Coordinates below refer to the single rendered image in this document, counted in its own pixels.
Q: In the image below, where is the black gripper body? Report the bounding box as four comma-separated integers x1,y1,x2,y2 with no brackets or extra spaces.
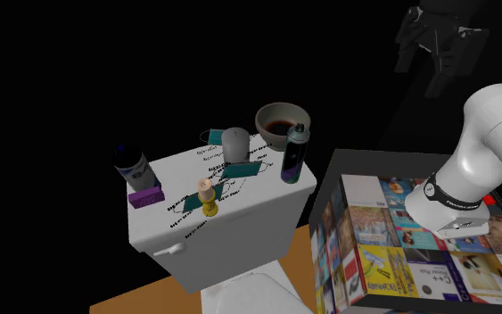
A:
415,0,487,32

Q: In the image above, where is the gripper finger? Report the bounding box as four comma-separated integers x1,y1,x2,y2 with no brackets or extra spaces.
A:
424,27,490,99
393,5,437,74

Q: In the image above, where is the beige bowl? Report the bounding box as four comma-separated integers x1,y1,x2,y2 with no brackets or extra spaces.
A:
255,102,311,153

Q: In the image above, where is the green and purple spray can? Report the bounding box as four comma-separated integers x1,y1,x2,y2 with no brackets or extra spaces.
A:
280,123,310,185

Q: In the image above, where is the patterned robot stand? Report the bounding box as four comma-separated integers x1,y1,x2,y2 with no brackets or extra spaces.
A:
309,149,502,314

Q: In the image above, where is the grey cylinder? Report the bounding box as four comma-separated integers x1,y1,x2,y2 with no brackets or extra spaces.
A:
221,127,251,164

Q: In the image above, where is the teal face mask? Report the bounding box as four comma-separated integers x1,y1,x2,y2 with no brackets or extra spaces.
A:
209,160,275,181
199,128,226,147
167,181,245,215

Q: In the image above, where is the yellow and beige figure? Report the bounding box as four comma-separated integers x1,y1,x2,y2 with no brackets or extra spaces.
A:
196,177,219,218

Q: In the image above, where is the black and blue spray can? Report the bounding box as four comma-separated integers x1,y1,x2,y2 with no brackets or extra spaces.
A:
113,144,161,193

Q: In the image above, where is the purple box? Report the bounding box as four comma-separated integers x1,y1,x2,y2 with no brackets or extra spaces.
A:
128,184,166,211

